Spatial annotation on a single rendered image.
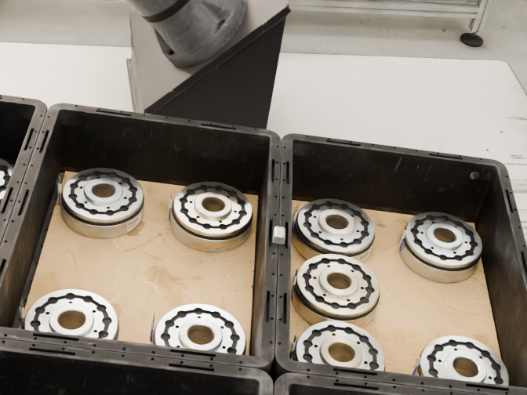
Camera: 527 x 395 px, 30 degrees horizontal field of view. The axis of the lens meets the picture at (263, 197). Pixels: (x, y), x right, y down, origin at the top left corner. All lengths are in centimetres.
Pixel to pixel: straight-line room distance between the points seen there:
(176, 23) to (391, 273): 49
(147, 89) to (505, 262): 62
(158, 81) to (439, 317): 59
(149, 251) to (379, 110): 68
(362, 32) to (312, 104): 168
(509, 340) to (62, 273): 53
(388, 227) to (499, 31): 236
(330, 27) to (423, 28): 34
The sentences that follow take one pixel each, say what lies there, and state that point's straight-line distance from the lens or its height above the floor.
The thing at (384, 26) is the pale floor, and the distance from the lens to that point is 349.
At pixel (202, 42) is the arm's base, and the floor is 92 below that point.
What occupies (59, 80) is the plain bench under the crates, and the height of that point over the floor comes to 70.
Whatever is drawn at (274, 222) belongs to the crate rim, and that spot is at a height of 93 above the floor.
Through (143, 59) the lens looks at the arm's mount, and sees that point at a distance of 161.
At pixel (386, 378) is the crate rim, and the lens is 101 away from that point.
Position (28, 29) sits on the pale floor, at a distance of 321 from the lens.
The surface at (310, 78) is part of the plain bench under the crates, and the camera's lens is 182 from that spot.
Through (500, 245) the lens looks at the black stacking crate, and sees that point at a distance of 127.
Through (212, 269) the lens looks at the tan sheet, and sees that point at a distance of 122.
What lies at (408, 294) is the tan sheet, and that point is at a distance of 125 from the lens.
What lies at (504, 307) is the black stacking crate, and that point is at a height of 86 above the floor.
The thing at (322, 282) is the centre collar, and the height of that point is 87.
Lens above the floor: 168
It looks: 40 degrees down
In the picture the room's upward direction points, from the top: 10 degrees clockwise
